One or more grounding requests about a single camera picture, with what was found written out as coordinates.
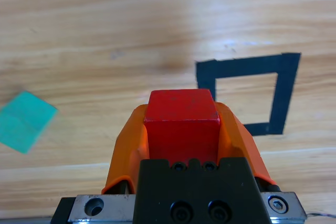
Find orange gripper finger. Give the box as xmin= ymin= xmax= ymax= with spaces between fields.
xmin=101 ymin=104 xmax=151 ymax=196
xmin=214 ymin=101 xmax=279 ymax=193

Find red wooden cube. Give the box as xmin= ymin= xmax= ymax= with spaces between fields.
xmin=143 ymin=89 xmax=221 ymax=166

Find black tape square outline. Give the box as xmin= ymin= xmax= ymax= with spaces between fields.
xmin=195 ymin=52 xmax=302 ymax=136

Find green wooden cube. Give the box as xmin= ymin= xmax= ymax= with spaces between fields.
xmin=0 ymin=90 xmax=59 ymax=155

